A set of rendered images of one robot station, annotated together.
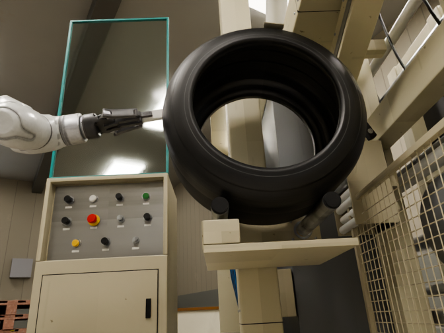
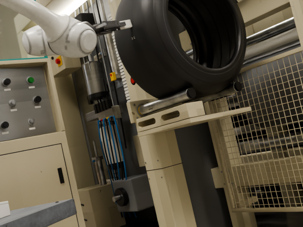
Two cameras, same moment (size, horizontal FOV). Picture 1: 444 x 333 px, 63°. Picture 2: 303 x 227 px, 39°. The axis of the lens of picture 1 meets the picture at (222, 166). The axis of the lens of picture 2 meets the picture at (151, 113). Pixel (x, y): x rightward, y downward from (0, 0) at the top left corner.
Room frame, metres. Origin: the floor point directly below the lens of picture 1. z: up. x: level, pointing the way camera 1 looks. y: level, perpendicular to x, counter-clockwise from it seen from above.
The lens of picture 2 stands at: (-0.38, 1.13, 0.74)
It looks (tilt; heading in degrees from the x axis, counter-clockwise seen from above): 4 degrees up; 324
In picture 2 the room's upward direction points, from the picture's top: 13 degrees counter-clockwise
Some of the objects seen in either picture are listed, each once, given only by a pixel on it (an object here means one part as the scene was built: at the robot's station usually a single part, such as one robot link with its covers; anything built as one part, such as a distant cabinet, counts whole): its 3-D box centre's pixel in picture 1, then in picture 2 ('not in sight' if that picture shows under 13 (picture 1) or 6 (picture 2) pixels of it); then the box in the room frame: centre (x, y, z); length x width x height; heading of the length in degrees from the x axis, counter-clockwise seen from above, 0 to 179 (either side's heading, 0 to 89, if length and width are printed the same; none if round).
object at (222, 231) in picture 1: (221, 244); (167, 117); (1.05, 0.02, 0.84); 0.36 x 0.09 x 0.06; 2
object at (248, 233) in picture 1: (260, 232); (163, 106); (1.23, -0.12, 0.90); 0.40 x 0.03 x 0.10; 92
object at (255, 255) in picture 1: (271, 255); (193, 121); (1.05, -0.12, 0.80); 0.37 x 0.36 x 0.02; 92
